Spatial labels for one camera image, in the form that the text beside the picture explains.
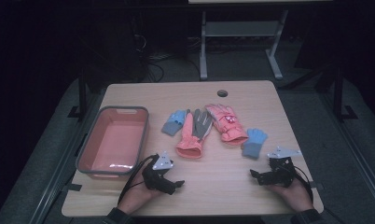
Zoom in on person's left hand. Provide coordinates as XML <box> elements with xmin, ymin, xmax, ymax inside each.
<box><xmin>118</xmin><ymin>169</ymin><xmax>163</xmax><ymax>216</ymax></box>

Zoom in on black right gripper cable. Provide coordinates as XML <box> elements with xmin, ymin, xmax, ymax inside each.
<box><xmin>291</xmin><ymin>165</ymin><xmax>314</xmax><ymax>203</ymax></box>

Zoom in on pink ski glove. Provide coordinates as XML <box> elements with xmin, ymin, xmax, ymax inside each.
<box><xmin>175</xmin><ymin>108</ymin><xmax>214</xmax><ymax>160</ymax></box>
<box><xmin>204</xmin><ymin>104</ymin><xmax>249</xmax><ymax>147</ymax></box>

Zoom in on black table edge bracket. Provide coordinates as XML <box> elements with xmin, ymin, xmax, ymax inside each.
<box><xmin>62</xmin><ymin>183</ymin><xmax>83</xmax><ymax>192</ymax></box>

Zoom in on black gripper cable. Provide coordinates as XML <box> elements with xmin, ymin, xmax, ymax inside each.
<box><xmin>291</xmin><ymin>165</ymin><xmax>314</xmax><ymax>203</ymax></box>
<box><xmin>118</xmin><ymin>154</ymin><xmax>160</xmax><ymax>205</ymax></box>

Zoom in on grey metal stand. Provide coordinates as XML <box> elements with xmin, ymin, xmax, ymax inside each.
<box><xmin>199</xmin><ymin>9</ymin><xmax>290</xmax><ymax>81</ymax></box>

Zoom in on small blue grey knit glove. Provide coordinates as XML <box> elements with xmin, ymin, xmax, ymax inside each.
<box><xmin>241</xmin><ymin>128</ymin><xmax>269</xmax><ymax>160</ymax></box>
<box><xmin>160</xmin><ymin>109</ymin><xmax>189</xmax><ymax>136</ymax></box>

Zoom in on black floor cables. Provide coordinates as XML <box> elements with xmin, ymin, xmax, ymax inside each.
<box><xmin>131</xmin><ymin>32</ymin><xmax>202</xmax><ymax>84</ymax></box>

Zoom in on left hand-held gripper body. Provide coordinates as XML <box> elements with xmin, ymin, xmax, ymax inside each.
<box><xmin>141</xmin><ymin>151</ymin><xmax>178</xmax><ymax>196</ymax></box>

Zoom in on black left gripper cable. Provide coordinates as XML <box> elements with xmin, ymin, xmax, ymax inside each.
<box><xmin>118</xmin><ymin>154</ymin><xmax>160</xmax><ymax>205</ymax></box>

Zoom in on pink plastic basket grey rim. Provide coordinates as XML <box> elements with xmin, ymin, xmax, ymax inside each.
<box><xmin>76</xmin><ymin>105</ymin><xmax>150</xmax><ymax>181</ymax></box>

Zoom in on black metal stand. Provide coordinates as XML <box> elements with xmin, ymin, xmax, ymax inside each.
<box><xmin>330</xmin><ymin>65</ymin><xmax>359</xmax><ymax>123</ymax></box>
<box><xmin>67</xmin><ymin>66</ymin><xmax>90</xmax><ymax>121</ymax></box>

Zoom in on person's right hand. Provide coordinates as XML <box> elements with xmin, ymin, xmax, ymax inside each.
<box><xmin>267</xmin><ymin>177</ymin><xmax>314</xmax><ymax>213</ymax></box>

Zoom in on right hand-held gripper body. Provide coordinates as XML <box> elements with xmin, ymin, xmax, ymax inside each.
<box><xmin>263</xmin><ymin>146</ymin><xmax>302</xmax><ymax>189</ymax></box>

